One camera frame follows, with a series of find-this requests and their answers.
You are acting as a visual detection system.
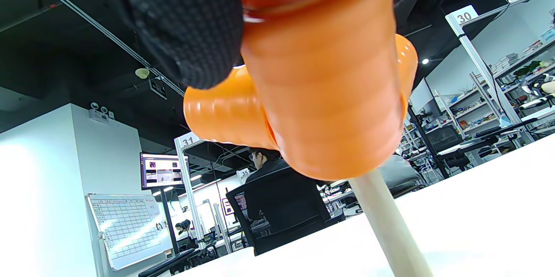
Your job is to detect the person's right hand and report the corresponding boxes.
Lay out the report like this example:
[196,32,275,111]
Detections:
[98,0,469,90]

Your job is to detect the white grid whiteboard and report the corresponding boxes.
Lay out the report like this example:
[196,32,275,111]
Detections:
[85,193,175,271]

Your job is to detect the grey fabric bag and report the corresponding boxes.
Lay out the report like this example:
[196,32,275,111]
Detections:
[376,153,428,199]

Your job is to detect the white storage shelving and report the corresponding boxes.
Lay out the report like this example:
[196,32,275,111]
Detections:
[434,26,555,139]

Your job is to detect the white numbered frame post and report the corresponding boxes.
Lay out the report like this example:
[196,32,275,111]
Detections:
[445,5,536,144]
[174,132,206,245]

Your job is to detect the wooden cup rack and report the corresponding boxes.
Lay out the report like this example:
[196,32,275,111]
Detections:
[348,169,434,277]

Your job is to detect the computer monitor on stand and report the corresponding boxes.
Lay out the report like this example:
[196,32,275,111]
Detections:
[140,152,190,254]

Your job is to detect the orange plastic cup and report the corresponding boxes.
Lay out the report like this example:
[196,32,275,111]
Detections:
[183,65,279,151]
[394,33,419,111]
[240,0,407,181]

